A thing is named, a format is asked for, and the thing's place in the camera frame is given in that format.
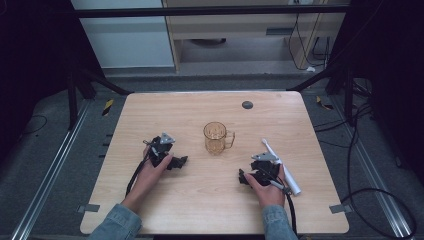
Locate person's left hand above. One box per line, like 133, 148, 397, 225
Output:
121, 146, 175, 212

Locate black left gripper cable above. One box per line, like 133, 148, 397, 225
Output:
125, 139, 155, 198

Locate white cabinet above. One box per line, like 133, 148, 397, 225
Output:
70, 0, 176, 70

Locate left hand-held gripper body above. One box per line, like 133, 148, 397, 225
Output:
143, 132, 176, 168

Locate grey metal table bracket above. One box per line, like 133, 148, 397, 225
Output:
328, 203, 353, 215
76, 203, 101, 214

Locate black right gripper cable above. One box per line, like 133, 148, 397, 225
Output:
263, 165, 299, 236

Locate aluminium floor rail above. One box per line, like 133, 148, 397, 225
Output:
331, 96, 416, 240
9, 99, 92, 240

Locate black horizontal bar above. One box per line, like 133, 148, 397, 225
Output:
70, 4, 352, 19

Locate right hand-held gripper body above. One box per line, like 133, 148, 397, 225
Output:
250, 151, 282, 188

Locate yellow black floor tape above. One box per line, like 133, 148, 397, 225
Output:
315, 95, 335, 111
101, 98, 115, 117

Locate black metal stand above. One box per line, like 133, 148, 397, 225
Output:
285, 61, 356, 127
65, 64, 134, 132

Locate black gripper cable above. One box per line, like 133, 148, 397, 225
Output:
125, 139, 155, 198
263, 165, 299, 236

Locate dark curtain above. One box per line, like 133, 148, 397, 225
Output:
328, 0, 424, 188
0, 0, 104, 164

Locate black hanging cables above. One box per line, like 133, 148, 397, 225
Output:
287, 13, 332, 72

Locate person's right hand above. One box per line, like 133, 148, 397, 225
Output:
243, 164, 288, 210

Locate light wooden desk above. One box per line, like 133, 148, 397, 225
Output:
161, 0, 352, 73

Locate thin black floor cable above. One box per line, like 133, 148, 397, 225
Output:
19, 114, 48, 136

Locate white electric toothbrush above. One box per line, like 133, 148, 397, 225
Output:
260, 138, 302, 197

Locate black floor cable loop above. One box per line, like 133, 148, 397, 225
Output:
313, 79, 418, 240

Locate amber glass mug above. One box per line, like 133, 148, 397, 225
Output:
203, 121, 236, 156

